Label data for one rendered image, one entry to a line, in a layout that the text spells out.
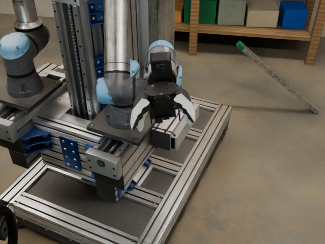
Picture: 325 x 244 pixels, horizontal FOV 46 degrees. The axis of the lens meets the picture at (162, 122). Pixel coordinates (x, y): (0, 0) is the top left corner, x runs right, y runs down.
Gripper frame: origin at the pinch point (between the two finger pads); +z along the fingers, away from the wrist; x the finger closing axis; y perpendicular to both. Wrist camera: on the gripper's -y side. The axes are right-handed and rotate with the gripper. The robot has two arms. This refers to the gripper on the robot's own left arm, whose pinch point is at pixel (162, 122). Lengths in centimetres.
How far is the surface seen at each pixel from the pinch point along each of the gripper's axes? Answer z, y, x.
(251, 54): -173, 87, -54
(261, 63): -172, 94, -60
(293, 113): -166, 137, -84
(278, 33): -251, 113, -93
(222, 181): -98, 128, -21
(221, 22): -269, 104, -45
